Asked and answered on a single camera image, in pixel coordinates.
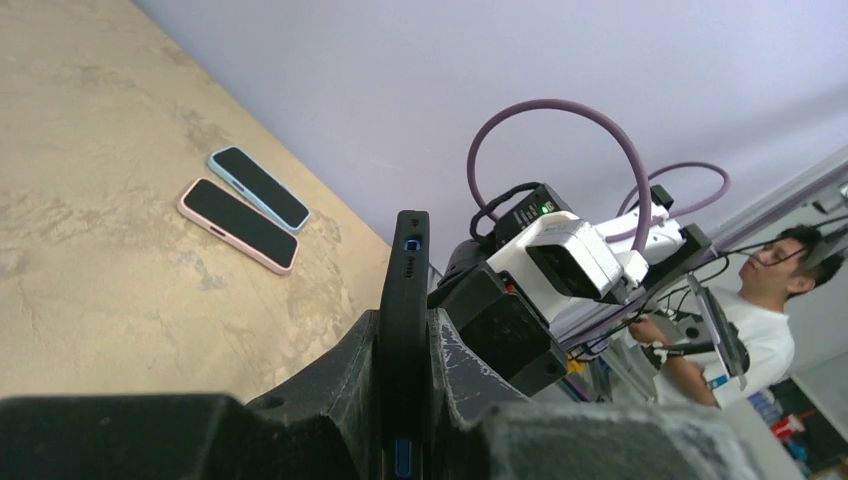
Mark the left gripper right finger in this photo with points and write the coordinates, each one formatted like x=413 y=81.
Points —
x=486 y=429

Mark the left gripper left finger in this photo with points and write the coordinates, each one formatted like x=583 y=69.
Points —
x=316 y=425

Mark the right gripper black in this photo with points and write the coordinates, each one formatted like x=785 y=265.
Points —
x=497 y=322

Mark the phone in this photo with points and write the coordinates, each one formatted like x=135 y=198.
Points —
x=402 y=348
x=261 y=189
x=239 y=225

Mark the phone in blue case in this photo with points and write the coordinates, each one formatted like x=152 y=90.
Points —
x=261 y=189

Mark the person in white shirt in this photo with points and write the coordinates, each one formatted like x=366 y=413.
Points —
x=770 y=277

